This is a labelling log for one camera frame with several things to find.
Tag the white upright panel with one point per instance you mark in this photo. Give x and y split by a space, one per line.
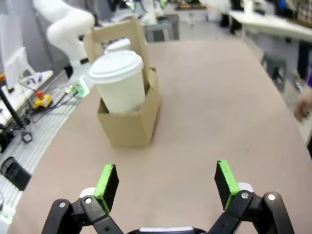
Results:
13 53

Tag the white plastic cup lid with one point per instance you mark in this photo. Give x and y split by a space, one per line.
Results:
117 64

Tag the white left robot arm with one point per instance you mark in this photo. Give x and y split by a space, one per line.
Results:
65 29

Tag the right gripper black green left finger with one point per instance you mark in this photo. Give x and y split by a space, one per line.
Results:
104 190

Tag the brown cardboard cup carrier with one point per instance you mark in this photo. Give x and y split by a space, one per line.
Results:
129 129

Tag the green lit power strip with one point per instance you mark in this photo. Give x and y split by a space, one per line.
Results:
80 89

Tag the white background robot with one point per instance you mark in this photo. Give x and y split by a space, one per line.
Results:
152 12

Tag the long white work table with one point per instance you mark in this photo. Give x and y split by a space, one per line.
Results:
268 23

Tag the black stand with foot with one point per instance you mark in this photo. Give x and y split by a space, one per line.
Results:
12 109

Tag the yellow emergency stop button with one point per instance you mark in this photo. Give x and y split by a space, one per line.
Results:
43 100

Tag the white paper cup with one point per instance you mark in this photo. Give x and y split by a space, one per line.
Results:
122 95

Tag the grey cabinet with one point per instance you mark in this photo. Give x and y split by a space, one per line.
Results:
162 29

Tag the person's left hand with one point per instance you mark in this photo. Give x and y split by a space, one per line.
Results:
303 104

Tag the right gripper black green right finger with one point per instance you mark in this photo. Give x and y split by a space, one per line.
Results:
228 185

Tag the black cylindrical lens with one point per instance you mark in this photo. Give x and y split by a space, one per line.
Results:
14 173

